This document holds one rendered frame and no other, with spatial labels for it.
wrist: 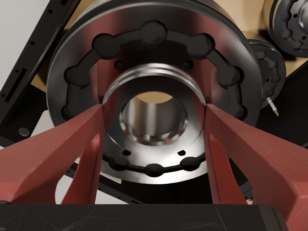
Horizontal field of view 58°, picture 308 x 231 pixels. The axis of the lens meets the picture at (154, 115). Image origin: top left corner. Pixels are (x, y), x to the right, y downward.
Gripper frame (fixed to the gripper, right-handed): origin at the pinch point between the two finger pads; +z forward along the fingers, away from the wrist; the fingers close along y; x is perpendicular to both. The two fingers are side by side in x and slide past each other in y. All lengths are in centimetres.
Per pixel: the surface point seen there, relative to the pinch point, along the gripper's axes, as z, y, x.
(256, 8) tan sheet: 22.6, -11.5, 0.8
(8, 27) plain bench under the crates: 35.6, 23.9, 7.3
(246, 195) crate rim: 13.3, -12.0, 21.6
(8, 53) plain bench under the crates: 35.8, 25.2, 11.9
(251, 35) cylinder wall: 21.4, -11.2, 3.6
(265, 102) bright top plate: 19.8, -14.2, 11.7
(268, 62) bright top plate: 19.9, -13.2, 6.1
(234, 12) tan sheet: 22.6, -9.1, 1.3
